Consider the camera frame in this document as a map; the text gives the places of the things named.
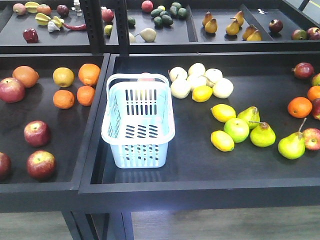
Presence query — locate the light blue plastic basket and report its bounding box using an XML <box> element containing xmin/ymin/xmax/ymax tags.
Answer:
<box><xmin>101</xmin><ymin>73</ymin><xmax>175</xmax><ymax>169</ymax></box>

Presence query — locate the white pear front left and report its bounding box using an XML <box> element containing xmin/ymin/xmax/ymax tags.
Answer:
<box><xmin>170</xmin><ymin>78</ymin><xmax>191</xmax><ymax>99</ymax></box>

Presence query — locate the white pear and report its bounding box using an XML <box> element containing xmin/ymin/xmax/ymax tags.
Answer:
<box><xmin>170</xmin><ymin>78</ymin><xmax>191</xmax><ymax>99</ymax></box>
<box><xmin>212</xmin><ymin>78</ymin><xmax>234</xmax><ymax>99</ymax></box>

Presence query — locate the pink peach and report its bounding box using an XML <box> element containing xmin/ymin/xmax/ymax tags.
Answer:
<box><xmin>137</xmin><ymin>72</ymin><xmax>155</xmax><ymax>82</ymax></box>

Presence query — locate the yellow lemon by pears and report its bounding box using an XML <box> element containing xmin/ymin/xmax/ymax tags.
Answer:
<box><xmin>192</xmin><ymin>85</ymin><xmax>213</xmax><ymax>103</ymax></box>

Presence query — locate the yellow lemon middle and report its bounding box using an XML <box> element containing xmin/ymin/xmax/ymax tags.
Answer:
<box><xmin>210</xmin><ymin>103</ymin><xmax>237</xmax><ymax>123</ymax></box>

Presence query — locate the yellow lemon front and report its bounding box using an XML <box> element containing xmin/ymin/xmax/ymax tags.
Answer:
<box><xmin>210</xmin><ymin>130</ymin><xmax>235</xmax><ymax>152</ymax></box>

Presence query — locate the white pear front right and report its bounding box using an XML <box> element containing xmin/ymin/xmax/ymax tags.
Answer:
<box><xmin>212</xmin><ymin>78</ymin><xmax>234</xmax><ymax>99</ymax></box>

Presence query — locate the small orange right one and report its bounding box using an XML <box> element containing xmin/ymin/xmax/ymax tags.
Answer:
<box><xmin>76</xmin><ymin>85</ymin><xmax>95</xmax><ymax>107</ymax></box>

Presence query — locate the pale pear upper tray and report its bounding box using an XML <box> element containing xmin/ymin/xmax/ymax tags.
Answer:
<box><xmin>135</xmin><ymin>27</ymin><xmax>157</xmax><ymax>43</ymax></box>

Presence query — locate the green pear back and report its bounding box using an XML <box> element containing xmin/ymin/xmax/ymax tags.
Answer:
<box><xmin>237</xmin><ymin>106</ymin><xmax>261</xmax><ymax>130</ymax></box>

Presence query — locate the black wooden produce stand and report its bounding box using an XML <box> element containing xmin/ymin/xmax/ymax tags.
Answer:
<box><xmin>0</xmin><ymin>0</ymin><xmax>320</xmax><ymax>240</ymax></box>

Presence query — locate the small orange fruit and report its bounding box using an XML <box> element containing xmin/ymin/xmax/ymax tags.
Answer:
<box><xmin>53</xmin><ymin>90</ymin><xmax>75</xmax><ymax>110</ymax></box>

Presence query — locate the dark green avocado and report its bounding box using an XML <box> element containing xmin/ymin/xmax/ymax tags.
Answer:
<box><xmin>161</xmin><ymin>14</ymin><xmax>174</xmax><ymax>26</ymax></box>

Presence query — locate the green pear front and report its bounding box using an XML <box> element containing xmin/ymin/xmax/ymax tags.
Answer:
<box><xmin>250</xmin><ymin>121</ymin><xmax>276</xmax><ymax>148</ymax></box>

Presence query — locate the yellow green apple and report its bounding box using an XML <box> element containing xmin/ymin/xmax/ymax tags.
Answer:
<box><xmin>52</xmin><ymin>67</ymin><xmax>75</xmax><ymax>88</ymax></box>

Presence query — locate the brown pear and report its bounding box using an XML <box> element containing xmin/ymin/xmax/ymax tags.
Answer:
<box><xmin>204</xmin><ymin>18</ymin><xmax>218</xmax><ymax>34</ymax></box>

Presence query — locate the red tomato fruit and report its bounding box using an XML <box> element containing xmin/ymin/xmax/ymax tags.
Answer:
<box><xmin>141</xmin><ymin>0</ymin><xmax>154</xmax><ymax>13</ymax></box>

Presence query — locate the red chili pepper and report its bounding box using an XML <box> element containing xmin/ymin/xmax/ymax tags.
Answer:
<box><xmin>63</xmin><ymin>23</ymin><xmax>87</xmax><ymax>32</ymax></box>

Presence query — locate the red apple near edge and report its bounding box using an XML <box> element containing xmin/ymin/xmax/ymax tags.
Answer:
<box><xmin>23</xmin><ymin>120</ymin><xmax>51</xmax><ymax>147</ymax></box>

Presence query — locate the red apple edge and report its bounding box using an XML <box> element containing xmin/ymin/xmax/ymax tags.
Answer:
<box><xmin>0</xmin><ymin>152</ymin><xmax>12</xmax><ymax>180</ymax></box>
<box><xmin>23</xmin><ymin>120</ymin><xmax>51</xmax><ymax>147</ymax></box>

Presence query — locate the red apple front left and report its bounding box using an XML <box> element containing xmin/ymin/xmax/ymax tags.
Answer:
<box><xmin>26</xmin><ymin>150</ymin><xmax>57</xmax><ymax>180</ymax></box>

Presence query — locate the green pear long stem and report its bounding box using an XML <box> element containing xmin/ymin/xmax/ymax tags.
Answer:
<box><xmin>277</xmin><ymin>117</ymin><xmax>307</xmax><ymax>160</ymax></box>

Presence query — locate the grapefruit orange fruit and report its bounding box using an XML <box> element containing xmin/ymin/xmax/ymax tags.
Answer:
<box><xmin>12</xmin><ymin>65</ymin><xmax>40</xmax><ymax>89</ymax></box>

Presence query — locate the orange right tray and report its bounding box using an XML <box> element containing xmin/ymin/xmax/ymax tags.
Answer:
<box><xmin>287</xmin><ymin>96</ymin><xmax>313</xmax><ymax>119</ymax></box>

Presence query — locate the white garlic bulb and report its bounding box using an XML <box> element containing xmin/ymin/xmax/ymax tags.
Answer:
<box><xmin>47</xmin><ymin>20</ymin><xmax>61</xmax><ymax>33</ymax></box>

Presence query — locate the red apple on stand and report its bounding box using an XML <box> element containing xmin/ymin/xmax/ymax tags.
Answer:
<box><xmin>0</xmin><ymin>77</ymin><xmax>25</xmax><ymax>103</ymax></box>

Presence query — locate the dark red pomegranate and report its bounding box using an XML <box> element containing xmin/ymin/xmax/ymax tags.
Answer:
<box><xmin>291</xmin><ymin>62</ymin><xmax>315</xmax><ymax>80</ymax></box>

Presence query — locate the red bell pepper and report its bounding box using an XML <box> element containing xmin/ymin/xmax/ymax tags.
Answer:
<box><xmin>22</xmin><ymin>28</ymin><xmax>39</xmax><ymax>44</ymax></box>

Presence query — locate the red apple left edge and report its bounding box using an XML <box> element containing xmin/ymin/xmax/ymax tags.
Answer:
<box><xmin>0</xmin><ymin>152</ymin><xmax>12</xmax><ymax>180</ymax></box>

